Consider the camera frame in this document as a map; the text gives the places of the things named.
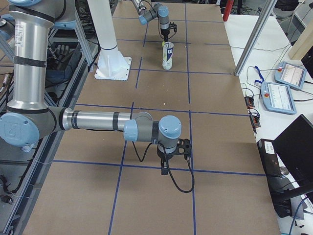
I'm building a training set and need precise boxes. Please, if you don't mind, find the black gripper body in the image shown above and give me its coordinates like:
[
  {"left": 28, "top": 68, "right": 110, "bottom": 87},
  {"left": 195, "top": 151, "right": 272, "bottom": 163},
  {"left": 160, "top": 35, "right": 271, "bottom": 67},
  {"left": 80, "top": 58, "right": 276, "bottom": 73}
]
[
  {"left": 160, "top": 29, "right": 170, "bottom": 37},
  {"left": 157, "top": 144, "right": 179, "bottom": 162}
]

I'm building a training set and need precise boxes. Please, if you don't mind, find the orange terminal block lower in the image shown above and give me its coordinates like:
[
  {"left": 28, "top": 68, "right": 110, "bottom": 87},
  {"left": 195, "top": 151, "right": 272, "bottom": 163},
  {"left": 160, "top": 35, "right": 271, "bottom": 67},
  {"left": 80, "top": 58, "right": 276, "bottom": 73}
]
[{"left": 249, "top": 114, "right": 261, "bottom": 128}]

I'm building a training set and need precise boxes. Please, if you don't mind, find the far blue teach pendant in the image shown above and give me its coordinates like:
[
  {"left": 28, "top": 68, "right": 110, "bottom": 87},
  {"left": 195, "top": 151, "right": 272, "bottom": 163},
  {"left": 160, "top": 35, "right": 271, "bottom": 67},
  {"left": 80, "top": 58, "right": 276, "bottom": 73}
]
[{"left": 274, "top": 62, "right": 307, "bottom": 91}]

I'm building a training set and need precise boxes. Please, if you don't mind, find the black desktop computer box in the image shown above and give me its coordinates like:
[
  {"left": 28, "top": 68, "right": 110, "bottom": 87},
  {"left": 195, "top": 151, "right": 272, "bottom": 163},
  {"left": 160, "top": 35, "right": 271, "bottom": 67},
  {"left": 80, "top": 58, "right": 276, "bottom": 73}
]
[{"left": 257, "top": 139, "right": 281, "bottom": 177}]

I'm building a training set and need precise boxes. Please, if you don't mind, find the near blue teach pendant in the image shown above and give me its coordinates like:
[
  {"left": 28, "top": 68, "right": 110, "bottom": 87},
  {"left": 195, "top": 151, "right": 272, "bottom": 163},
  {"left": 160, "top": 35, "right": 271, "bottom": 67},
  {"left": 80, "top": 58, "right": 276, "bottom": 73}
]
[{"left": 261, "top": 81, "right": 297, "bottom": 115}]

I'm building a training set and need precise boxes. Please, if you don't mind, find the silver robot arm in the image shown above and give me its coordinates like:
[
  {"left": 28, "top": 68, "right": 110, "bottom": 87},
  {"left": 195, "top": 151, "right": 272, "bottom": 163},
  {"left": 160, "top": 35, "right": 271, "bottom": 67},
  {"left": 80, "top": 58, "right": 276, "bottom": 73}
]
[
  {"left": 132, "top": 0, "right": 172, "bottom": 42},
  {"left": 0, "top": 0, "right": 187, "bottom": 175}
]

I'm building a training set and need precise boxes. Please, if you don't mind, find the aluminium frame post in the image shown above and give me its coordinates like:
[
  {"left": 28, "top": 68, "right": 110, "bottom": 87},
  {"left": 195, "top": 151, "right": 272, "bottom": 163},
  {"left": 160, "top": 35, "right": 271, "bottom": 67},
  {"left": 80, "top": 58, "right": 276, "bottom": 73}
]
[{"left": 234, "top": 0, "right": 277, "bottom": 76}]

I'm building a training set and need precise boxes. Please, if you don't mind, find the black computer monitor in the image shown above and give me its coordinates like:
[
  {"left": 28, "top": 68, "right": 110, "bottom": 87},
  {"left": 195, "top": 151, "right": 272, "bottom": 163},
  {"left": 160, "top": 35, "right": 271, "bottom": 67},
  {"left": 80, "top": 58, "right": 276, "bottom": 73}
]
[{"left": 273, "top": 114, "right": 313, "bottom": 186}]

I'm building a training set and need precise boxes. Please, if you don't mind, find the blue teach pendant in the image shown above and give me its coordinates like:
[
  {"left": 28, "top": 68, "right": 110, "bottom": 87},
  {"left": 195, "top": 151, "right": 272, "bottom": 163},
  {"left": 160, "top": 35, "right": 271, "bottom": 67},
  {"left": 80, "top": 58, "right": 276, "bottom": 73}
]
[
  {"left": 261, "top": 81, "right": 297, "bottom": 115},
  {"left": 274, "top": 62, "right": 307, "bottom": 91}
]

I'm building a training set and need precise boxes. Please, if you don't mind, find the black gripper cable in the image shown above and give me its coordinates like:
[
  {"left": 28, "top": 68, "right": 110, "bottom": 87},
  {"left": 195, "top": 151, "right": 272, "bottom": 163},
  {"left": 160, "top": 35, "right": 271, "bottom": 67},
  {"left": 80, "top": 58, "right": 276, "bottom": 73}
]
[{"left": 132, "top": 141, "right": 195, "bottom": 193}]

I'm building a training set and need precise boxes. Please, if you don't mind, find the orange terminal block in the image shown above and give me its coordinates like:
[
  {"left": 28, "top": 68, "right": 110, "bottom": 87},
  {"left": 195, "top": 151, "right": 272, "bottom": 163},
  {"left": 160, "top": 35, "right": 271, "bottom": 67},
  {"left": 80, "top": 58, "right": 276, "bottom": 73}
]
[
  {"left": 249, "top": 114, "right": 261, "bottom": 128},
  {"left": 245, "top": 96, "right": 255, "bottom": 108}
]

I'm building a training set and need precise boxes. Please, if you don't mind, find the orange terminal block upper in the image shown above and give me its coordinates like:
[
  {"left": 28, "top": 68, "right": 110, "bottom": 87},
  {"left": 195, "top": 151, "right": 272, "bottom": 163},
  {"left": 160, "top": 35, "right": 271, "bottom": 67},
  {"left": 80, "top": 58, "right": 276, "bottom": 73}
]
[{"left": 245, "top": 96, "right": 255, "bottom": 108}]

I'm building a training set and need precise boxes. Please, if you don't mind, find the red cylinder bottle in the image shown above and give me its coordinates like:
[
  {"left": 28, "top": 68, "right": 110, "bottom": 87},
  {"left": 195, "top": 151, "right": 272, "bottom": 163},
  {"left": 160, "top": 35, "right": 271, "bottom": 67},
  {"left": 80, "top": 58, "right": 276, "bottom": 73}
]
[{"left": 223, "top": 0, "right": 234, "bottom": 22}]

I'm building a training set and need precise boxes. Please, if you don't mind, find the clear tennis ball can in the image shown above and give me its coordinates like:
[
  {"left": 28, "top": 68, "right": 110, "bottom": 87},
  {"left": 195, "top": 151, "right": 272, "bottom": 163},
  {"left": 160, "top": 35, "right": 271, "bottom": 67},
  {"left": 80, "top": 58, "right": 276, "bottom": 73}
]
[{"left": 162, "top": 42, "right": 174, "bottom": 70}]

